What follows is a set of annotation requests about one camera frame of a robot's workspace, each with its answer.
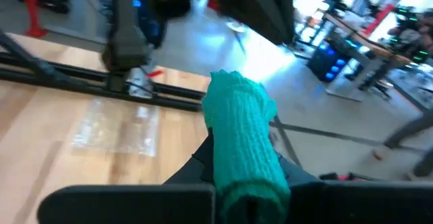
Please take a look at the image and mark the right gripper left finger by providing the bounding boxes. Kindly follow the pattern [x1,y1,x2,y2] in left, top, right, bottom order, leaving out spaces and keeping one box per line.
[164,129,217,186]

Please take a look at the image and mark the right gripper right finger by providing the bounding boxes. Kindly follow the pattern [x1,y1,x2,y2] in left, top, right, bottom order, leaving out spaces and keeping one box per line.
[275,154,321,184]

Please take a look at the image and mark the teal elastic bandage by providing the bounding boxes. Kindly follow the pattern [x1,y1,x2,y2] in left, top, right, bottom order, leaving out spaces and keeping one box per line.
[201,69,292,224]

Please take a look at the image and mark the red black power station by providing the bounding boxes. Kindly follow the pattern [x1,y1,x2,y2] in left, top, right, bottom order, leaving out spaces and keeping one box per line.
[319,171,369,183]

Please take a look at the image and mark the clear plastic bag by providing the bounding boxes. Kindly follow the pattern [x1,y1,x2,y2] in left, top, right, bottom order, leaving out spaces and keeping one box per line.
[70,97,160,158]

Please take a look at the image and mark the red stand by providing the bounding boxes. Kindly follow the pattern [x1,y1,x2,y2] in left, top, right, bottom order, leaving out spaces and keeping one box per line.
[20,0,49,38]

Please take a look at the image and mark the black computer blue lights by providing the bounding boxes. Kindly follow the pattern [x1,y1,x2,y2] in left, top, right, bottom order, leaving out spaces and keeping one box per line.
[306,41,350,83]

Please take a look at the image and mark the wooden desk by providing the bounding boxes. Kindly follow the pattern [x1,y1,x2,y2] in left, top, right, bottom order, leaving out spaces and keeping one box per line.
[321,10,413,93]

